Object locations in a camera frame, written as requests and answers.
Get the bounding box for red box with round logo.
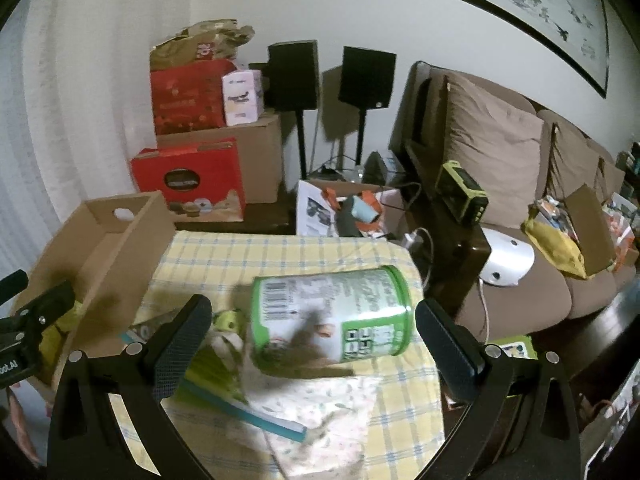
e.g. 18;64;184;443
131;137;247;223

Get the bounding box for printed paper bag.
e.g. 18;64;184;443
580;360;640;471

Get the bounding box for green snack can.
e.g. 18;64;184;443
249;264;415;367

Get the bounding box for grey pack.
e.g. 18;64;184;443
120;317;168;346

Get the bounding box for white dome device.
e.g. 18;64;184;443
477;226;536;288

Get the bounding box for dark wooden coffee table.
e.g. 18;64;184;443
530;280;640;411

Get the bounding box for pile of colourful packets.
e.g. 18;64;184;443
600;192;640;273

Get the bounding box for large brown cardboard box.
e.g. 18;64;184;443
156;114;285;205

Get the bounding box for green white packet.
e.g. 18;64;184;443
492;335;538;361

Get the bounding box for large beige cushion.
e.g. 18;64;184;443
442;75;546;228

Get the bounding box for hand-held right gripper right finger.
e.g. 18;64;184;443
415;299;583;480

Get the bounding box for green black portable radio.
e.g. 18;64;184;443
434;160;488;225

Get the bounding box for small white pink box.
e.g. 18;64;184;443
221;69;265;127

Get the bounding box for white cable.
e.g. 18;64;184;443
477;280;490;346

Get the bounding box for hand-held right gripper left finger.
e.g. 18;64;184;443
47;294;213;480

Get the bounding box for white curtain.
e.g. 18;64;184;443
0;0;201;241

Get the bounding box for white floral cloth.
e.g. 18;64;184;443
210;327;385;480

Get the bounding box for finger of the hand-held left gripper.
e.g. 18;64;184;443
0;270;29;303
10;281;76;346

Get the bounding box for red gift bag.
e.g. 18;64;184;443
150;58;238;136

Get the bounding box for teal grey tool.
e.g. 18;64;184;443
335;195;383;233

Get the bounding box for brown cardboard piece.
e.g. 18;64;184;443
562;183;618;276

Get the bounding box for dark wooden low cabinet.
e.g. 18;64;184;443
172;192;301;236

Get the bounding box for yellow bag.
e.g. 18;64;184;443
521;207;588;281

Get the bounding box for dark wooden sofa armrest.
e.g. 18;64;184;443
395;180;493;318

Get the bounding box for lime green plastic clip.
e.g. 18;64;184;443
186;310;251;401

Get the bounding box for cardboard box with white flap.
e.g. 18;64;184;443
296;178;406;241

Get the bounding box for teal bar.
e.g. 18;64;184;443
175;345;307;443

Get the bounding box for crumpled brown paper bag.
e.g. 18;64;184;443
150;19;256;72

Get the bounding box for black speaker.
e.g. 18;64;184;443
338;46;398;110
267;40;321;111

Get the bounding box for black speaker stand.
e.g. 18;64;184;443
296;109;308;181
354;107;368;168

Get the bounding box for brown sofa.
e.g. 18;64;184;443
389;60;640;356

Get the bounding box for yellow plaid tablecloth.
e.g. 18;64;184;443
107;230;446;480

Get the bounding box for grey black device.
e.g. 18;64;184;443
362;150;406;186

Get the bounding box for yellow green cloth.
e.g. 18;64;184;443
42;302;83;366

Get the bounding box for framed ink painting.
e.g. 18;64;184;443
409;0;612;100

